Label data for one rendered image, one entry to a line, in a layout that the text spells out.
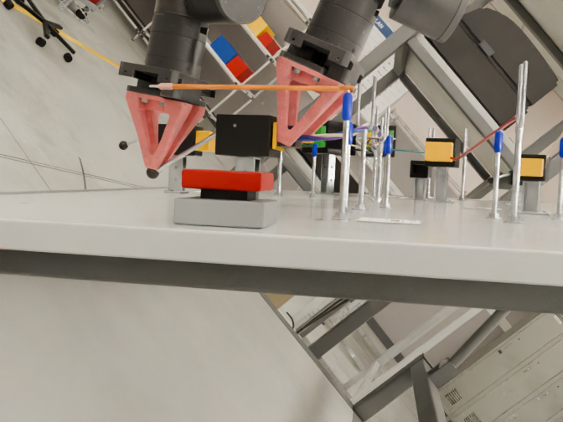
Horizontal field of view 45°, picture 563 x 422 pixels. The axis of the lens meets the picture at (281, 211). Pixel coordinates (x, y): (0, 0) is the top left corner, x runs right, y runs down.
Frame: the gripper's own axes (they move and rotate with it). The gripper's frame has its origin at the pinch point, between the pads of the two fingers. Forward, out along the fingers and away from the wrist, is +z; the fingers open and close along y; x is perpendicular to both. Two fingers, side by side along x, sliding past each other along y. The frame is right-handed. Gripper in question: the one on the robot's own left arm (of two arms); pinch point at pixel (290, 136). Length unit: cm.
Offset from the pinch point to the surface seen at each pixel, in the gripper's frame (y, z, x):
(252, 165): -1.0, 4.0, 2.1
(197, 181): -26.3, 4.1, -2.2
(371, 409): 85, 50, -22
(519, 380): 671, 147, -167
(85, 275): -16.9, 16.3, 6.5
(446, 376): 73, 32, -32
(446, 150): 49, -7, -13
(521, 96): -2.7, -11.7, -18.0
